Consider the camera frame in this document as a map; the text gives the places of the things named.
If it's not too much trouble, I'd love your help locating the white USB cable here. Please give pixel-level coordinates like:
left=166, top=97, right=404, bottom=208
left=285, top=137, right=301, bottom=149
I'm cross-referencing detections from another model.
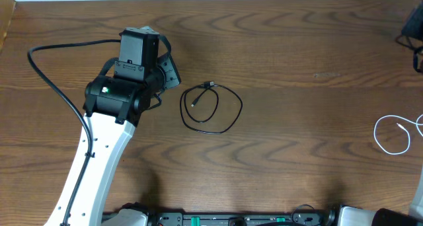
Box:
left=373, top=113, right=423, bottom=156

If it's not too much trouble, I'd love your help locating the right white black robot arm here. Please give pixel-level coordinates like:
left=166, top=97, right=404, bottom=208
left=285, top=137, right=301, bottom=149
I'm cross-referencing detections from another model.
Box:
left=395, top=2, right=422, bottom=73

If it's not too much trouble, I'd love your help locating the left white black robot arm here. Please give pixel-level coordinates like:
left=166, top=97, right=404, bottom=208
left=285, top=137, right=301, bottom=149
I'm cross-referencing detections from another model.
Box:
left=46, top=26, right=181, bottom=225

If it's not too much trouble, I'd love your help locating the left black camera cable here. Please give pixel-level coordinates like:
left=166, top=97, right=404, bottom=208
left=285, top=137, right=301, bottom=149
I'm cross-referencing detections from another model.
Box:
left=26, top=39, right=122, bottom=226

